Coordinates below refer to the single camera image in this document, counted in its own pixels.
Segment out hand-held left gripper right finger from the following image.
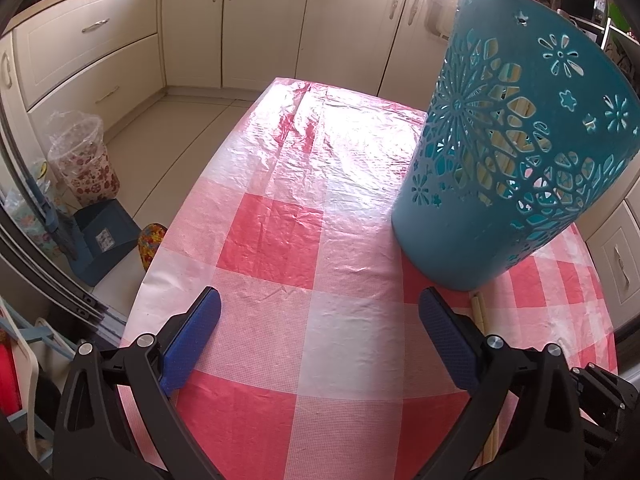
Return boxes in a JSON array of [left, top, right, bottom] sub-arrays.
[[410, 287, 584, 480]]

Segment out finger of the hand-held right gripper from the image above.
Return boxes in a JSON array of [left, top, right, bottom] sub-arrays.
[[569, 366, 640, 480]]

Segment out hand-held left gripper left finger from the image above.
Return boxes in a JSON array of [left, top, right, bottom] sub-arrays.
[[50, 287, 222, 480]]

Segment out wooden chopstick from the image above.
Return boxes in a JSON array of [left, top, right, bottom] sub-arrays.
[[471, 291, 501, 467]]

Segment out teal perforated plastic basket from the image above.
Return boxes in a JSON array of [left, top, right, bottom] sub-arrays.
[[391, 0, 640, 292]]

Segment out floral slipper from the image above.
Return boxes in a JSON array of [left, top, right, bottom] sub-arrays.
[[137, 223, 167, 272]]

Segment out cream cabinet drawer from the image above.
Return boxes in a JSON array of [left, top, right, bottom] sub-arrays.
[[12, 0, 162, 97], [585, 200, 640, 329], [25, 35, 166, 162]]

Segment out blue dustpan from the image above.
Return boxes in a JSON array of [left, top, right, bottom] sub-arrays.
[[72, 199, 142, 285]]

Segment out red checked plastic tablecloth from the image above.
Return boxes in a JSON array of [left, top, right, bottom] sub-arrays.
[[119, 76, 621, 480]]

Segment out floral trash bin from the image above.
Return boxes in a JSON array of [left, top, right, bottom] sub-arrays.
[[49, 110, 122, 207]]

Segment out cream cabinet door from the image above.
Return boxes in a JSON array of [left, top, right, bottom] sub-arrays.
[[159, 0, 229, 89], [220, 0, 314, 94], [380, 0, 457, 112], [295, 0, 417, 97]]

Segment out white hanging bin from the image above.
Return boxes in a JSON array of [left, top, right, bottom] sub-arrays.
[[425, 0, 459, 39]]

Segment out green cutting board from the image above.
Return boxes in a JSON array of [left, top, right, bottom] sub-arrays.
[[607, 2, 634, 54]]

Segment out black microwave oven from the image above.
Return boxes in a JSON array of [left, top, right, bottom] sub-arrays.
[[562, 0, 609, 22]]

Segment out dark sliding door frame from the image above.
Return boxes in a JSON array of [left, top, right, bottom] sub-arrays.
[[0, 95, 126, 341]]

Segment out white stool frame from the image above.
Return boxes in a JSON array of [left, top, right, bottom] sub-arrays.
[[0, 300, 57, 480]]

